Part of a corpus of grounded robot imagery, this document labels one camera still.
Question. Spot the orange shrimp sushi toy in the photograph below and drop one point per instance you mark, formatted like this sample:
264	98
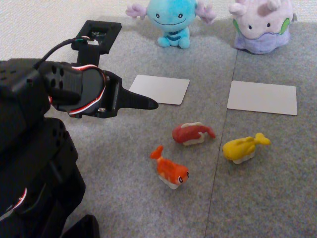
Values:
171	169

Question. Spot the yellow egg sushi toy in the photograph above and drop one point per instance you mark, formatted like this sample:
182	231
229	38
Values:
239	148

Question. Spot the red tuna sushi toy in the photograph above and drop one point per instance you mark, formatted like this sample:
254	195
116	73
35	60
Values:
188	132

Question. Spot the blue Wooper plush toy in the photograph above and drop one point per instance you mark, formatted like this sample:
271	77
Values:
173	22

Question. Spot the purple Goomy plush toy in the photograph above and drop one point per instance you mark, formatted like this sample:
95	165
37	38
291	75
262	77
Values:
262	27

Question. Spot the white rectangular card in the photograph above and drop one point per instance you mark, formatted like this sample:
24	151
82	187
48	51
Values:
163	89
262	98

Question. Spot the black gripper camera mount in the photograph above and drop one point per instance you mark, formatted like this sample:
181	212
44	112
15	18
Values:
95	37

